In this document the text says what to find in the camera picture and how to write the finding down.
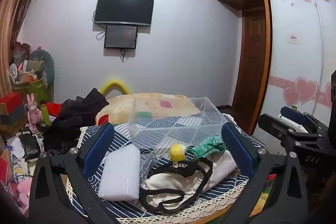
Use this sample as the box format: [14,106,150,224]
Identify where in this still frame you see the pile of black clothes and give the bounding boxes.
[42,88,110,155]

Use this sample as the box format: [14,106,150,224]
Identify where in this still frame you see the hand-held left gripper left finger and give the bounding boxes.
[28,123,124,224]

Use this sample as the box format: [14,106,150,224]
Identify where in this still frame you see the brown striped curtain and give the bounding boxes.
[0,0,48,98]

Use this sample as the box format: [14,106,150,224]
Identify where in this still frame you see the cream bag with black strap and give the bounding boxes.
[139,153,238,215]

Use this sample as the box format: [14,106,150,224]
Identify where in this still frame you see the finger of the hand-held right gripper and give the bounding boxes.
[258,113,324,149]
[280,106,326,132]

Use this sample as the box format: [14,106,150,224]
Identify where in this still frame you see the green tube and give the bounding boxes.
[40,105,51,126]

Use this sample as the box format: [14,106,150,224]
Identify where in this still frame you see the beige floral pillow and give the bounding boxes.
[95,93,202,126]

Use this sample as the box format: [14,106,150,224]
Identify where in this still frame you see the clear plastic storage box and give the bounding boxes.
[127,96,229,149]

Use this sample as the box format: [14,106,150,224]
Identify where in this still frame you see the clear plastic wrap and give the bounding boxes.
[139,153,159,184]

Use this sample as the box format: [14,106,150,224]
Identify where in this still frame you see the white foam block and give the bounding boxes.
[98,145,141,201]

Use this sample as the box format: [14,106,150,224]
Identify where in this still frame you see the pink bunny toy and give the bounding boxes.
[26,93,42,131]

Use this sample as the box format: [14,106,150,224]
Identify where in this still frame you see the yellow plush ball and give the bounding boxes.
[169,143,187,161]

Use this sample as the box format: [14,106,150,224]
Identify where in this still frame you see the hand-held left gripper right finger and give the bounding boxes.
[220,123,309,224]

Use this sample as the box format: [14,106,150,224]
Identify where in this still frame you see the green cardboard box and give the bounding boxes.
[13,78,49,106]

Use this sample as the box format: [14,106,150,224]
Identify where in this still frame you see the black hanging cable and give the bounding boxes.
[120,48,130,64]

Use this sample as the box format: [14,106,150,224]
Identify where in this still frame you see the green knitted glove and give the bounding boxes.
[187,135,227,159]

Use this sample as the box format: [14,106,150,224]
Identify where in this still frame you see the red box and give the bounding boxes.
[0,93,24,111]

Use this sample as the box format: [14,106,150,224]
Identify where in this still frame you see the brown wooden door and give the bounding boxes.
[232,9,268,111]

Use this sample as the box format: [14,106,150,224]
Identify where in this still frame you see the navy patterned tablecloth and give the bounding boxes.
[70,112,265,224]

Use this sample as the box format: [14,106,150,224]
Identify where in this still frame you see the small black wall monitor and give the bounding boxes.
[104,25,139,49]

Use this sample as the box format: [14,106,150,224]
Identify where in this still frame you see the red cloth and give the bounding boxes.
[46,102,62,117]

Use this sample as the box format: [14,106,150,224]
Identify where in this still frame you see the black wall television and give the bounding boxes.
[94,0,155,27]

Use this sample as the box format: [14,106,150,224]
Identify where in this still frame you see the yellow foam noodle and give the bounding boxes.
[101,77,133,96]

